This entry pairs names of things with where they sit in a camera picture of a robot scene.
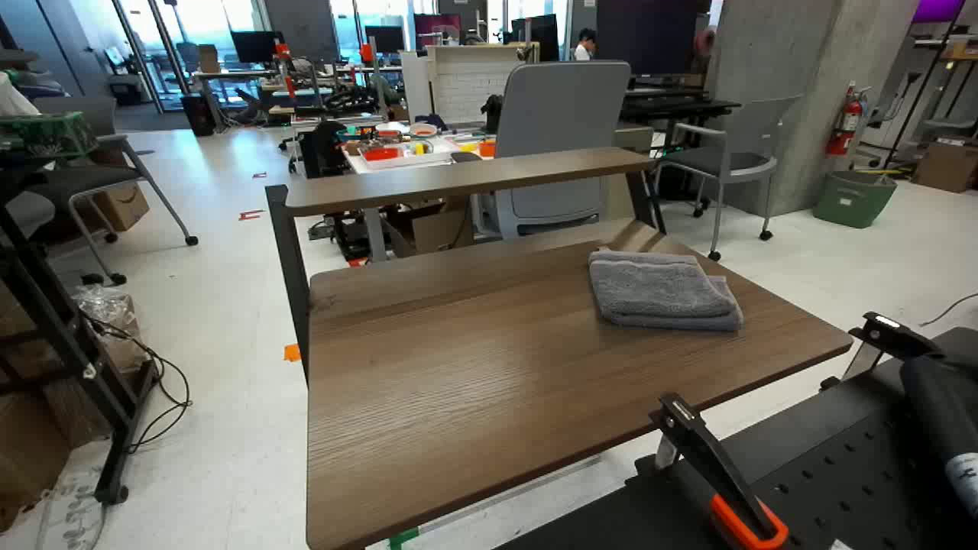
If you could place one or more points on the grey towel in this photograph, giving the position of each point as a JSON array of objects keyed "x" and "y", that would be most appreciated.
[{"x": 659, "y": 289}]

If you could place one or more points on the open cardboard box under table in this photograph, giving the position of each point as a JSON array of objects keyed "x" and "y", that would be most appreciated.
[{"x": 428, "y": 229}]

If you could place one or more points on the wooden desk riser shelf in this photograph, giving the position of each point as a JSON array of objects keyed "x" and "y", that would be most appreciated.
[{"x": 446, "y": 179}]

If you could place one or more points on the white table with clutter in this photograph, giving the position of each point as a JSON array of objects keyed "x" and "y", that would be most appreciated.
[{"x": 417, "y": 151}]

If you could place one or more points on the grey high-back office chair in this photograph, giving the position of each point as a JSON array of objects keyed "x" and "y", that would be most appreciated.
[{"x": 560, "y": 112}]

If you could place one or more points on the white cabinet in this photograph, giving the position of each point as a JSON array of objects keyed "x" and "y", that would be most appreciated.
[{"x": 470, "y": 81}]

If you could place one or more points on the black bag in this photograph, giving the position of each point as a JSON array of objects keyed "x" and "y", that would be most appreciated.
[{"x": 325, "y": 151}]

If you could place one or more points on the orange floor tape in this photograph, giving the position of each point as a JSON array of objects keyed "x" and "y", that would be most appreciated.
[{"x": 293, "y": 353}]

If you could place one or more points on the person with face mask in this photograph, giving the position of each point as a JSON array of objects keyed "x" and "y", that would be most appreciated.
[{"x": 585, "y": 46}]

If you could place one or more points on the green tape piece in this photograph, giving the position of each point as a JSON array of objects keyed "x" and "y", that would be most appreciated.
[{"x": 406, "y": 538}]

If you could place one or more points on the grey armchair on casters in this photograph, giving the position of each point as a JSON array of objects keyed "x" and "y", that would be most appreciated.
[{"x": 740, "y": 142}]

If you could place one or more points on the dark computer monitor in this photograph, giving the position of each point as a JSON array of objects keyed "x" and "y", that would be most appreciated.
[{"x": 253, "y": 46}]

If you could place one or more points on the green plastic bin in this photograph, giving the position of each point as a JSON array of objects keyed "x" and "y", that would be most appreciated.
[{"x": 854, "y": 199}]

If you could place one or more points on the cardboard box under grey chair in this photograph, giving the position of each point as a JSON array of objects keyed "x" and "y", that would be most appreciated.
[{"x": 121, "y": 204}]

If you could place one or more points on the red fire extinguisher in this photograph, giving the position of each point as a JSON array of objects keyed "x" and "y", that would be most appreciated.
[{"x": 846, "y": 122}]

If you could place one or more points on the clear plastic bag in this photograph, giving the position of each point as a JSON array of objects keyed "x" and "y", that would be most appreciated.
[{"x": 105, "y": 310}]

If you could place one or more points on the black and silver clamp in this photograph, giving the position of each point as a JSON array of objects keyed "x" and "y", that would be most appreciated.
[{"x": 887, "y": 337}]

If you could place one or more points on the grey folding chair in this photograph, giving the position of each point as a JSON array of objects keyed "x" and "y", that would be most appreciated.
[{"x": 95, "y": 179}]

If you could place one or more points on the black metal rack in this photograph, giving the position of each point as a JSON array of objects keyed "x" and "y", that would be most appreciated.
[{"x": 61, "y": 337}]

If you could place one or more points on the cardboard box by column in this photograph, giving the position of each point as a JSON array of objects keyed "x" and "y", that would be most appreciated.
[{"x": 950, "y": 165}]

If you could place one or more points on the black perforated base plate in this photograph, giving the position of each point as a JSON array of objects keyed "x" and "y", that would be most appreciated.
[{"x": 846, "y": 476}]

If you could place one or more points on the black cylindrical post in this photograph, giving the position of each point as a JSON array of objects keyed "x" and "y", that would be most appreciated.
[{"x": 944, "y": 407}]

